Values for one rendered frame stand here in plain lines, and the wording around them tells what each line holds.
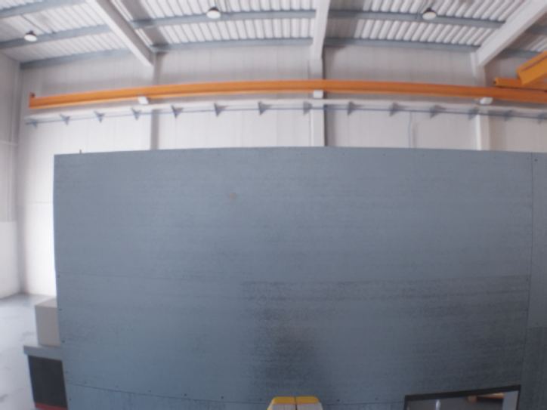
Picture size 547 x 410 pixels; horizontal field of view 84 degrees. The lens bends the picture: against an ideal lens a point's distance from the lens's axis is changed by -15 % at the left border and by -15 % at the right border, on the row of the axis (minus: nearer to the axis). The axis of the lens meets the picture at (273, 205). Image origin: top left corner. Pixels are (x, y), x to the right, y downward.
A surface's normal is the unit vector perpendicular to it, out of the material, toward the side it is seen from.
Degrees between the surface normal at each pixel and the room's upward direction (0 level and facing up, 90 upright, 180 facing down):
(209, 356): 90
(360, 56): 90
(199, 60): 90
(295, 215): 90
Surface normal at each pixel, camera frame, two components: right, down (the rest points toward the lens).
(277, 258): -0.05, 0.00
